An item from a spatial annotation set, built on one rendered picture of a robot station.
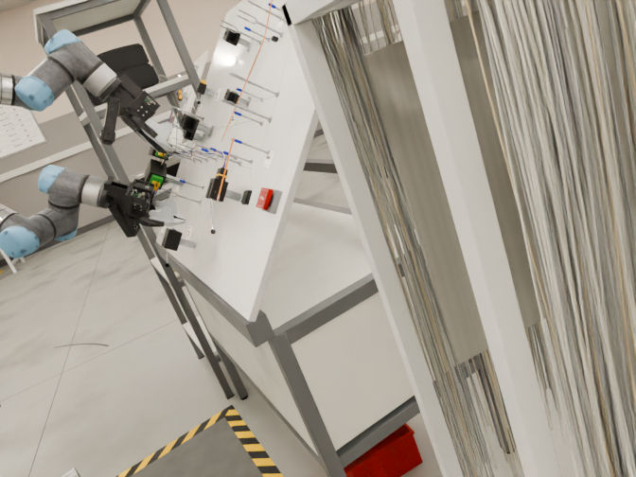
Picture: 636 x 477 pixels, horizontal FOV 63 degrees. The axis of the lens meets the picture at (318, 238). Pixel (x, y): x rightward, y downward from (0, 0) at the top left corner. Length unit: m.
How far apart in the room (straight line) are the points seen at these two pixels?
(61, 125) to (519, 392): 8.63
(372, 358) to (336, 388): 0.12
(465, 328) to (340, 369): 0.49
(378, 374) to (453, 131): 1.05
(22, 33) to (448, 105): 8.76
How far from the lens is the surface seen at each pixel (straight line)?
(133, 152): 8.92
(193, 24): 9.04
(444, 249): 0.91
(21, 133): 9.05
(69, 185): 1.44
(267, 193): 1.22
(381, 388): 1.48
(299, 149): 1.23
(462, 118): 0.49
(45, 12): 2.38
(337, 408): 1.42
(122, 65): 2.45
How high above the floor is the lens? 1.37
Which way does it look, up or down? 19 degrees down
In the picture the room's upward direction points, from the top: 21 degrees counter-clockwise
